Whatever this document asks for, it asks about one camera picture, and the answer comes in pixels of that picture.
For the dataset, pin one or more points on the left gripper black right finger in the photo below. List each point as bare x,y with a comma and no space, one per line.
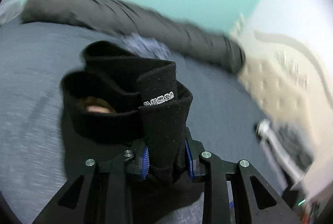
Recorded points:
234,192

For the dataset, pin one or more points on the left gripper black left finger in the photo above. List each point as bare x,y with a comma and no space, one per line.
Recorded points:
102,191

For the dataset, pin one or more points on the black fleece garment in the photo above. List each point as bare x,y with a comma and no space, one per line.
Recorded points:
151,106

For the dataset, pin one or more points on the person's right hand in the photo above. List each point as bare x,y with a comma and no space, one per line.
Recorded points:
96,105

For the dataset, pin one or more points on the cream tufted headboard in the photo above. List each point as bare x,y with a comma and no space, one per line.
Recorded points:
288,84

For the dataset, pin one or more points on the blue patterned bed sheet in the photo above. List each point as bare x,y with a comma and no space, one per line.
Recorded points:
35,57

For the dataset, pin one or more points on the light blue crumpled cloth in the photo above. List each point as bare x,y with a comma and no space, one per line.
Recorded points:
146,47

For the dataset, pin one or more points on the dark grey rolled duvet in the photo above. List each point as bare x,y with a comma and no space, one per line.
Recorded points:
121,17

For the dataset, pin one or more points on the light grey pillow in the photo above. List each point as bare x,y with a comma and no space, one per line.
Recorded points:
9,10

